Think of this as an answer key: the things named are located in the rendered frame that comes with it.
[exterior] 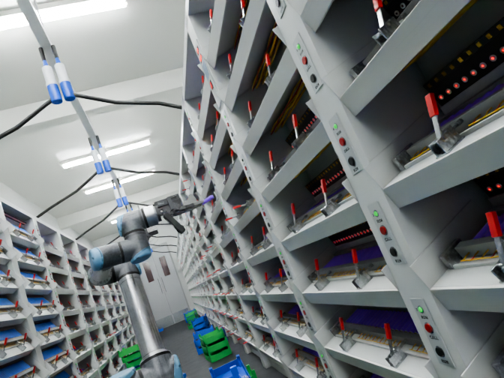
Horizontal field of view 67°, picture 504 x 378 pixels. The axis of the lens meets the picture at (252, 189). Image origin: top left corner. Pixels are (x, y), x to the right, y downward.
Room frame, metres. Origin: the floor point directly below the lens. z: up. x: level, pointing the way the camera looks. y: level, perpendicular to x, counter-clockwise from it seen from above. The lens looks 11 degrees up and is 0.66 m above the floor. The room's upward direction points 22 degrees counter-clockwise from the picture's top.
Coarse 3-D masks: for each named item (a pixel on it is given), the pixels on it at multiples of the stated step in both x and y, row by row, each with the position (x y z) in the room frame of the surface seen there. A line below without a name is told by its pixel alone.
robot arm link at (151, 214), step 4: (144, 208) 1.60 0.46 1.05; (148, 208) 1.60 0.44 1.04; (152, 208) 1.60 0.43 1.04; (148, 212) 1.59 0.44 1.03; (152, 212) 1.60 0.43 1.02; (156, 212) 1.61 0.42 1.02; (148, 216) 1.59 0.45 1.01; (152, 216) 1.60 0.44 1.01; (156, 216) 1.60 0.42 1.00; (148, 220) 1.60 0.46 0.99; (152, 220) 1.60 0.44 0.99; (156, 220) 1.61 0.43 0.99; (148, 224) 1.61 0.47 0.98; (152, 224) 1.62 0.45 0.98; (156, 224) 1.64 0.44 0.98
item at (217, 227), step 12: (192, 144) 2.73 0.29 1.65; (192, 156) 2.73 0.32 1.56; (204, 168) 2.74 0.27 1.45; (204, 180) 2.73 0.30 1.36; (204, 204) 2.71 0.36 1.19; (216, 228) 2.72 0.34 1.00; (228, 252) 2.72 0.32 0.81; (240, 276) 2.73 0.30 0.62; (240, 300) 2.72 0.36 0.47; (264, 360) 2.72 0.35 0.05
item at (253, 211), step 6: (252, 192) 1.46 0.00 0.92; (252, 204) 1.53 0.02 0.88; (240, 210) 2.06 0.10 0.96; (252, 210) 1.58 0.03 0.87; (258, 210) 1.52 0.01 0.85; (234, 216) 2.04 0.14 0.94; (246, 216) 1.71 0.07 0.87; (252, 216) 1.64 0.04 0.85; (234, 222) 2.04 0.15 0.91; (240, 222) 1.87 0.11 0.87; (246, 222) 1.78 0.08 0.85; (240, 228) 1.95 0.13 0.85
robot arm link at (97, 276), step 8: (96, 248) 1.49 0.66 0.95; (104, 248) 1.50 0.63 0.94; (112, 248) 1.51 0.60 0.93; (120, 248) 1.52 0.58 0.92; (88, 256) 1.53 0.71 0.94; (96, 256) 1.47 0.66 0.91; (104, 256) 1.49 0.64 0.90; (112, 256) 1.50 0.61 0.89; (120, 256) 1.52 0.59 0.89; (96, 264) 1.48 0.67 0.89; (104, 264) 1.49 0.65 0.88; (112, 264) 1.52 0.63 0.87; (88, 272) 1.93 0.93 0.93; (96, 272) 1.68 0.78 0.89; (104, 272) 1.65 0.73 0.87; (96, 280) 1.91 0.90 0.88; (104, 280) 1.95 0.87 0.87; (112, 280) 2.03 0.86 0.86
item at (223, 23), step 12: (216, 0) 1.05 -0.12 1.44; (228, 0) 1.09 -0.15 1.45; (240, 0) 1.14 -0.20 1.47; (216, 12) 1.10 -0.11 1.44; (228, 12) 1.15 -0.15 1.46; (240, 12) 1.20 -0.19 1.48; (216, 24) 1.14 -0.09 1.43; (228, 24) 1.22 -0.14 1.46; (216, 36) 1.20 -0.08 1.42; (228, 36) 1.29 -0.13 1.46; (240, 36) 1.32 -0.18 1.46; (204, 48) 1.37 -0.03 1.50; (216, 48) 1.25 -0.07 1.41; (228, 48) 1.38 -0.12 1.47; (216, 60) 1.32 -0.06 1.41
